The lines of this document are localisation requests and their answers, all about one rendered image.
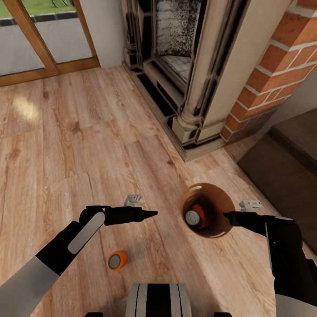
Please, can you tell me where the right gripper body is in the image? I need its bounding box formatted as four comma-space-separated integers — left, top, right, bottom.
227, 211, 257, 233

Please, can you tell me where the trash can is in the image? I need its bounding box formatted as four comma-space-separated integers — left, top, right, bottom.
179, 183, 236, 239

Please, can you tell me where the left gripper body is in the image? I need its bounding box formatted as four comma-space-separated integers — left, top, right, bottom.
118, 206, 143, 224

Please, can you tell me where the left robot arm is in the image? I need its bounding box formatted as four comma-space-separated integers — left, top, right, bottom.
0, 194, 158, 317

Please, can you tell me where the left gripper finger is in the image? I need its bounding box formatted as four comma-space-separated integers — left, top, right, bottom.
142, 210, 158, 220

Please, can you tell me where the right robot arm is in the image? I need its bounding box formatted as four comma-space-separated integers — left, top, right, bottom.
223, 199, 317, 317

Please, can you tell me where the can of soda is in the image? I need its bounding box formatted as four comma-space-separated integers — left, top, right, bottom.
108, 251, 128, 271
185, 210, 203, 229
190, 203, 210, 232

